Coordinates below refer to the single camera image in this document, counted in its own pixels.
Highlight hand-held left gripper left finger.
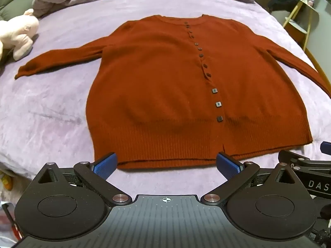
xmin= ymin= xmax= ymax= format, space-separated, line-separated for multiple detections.
xmin=32 ymin=152 xmax=132 ymax=206

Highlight pink plush pig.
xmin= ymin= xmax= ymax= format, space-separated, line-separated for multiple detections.
xmin=0 ymin=8 xmax=40 ymax=61

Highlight red knit cardigan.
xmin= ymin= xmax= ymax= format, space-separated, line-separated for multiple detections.
xmin=14 ymin=14 xmax=331 ymax=171

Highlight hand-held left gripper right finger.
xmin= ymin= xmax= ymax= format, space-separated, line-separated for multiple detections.
xmin=200 ymin=152 xmax=299 ymax=206

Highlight dark cloth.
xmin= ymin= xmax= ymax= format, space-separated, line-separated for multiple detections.
xmin=267 ymin=0 xmax=300 ymax=13

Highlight colourful printed object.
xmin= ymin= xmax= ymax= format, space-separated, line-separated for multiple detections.
xmin=0 ymin=170 xmax=14 ymax=191

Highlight yellow metal shelf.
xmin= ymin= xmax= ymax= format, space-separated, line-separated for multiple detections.
xmin=282 ymin=0 xmax=321 ymax=52

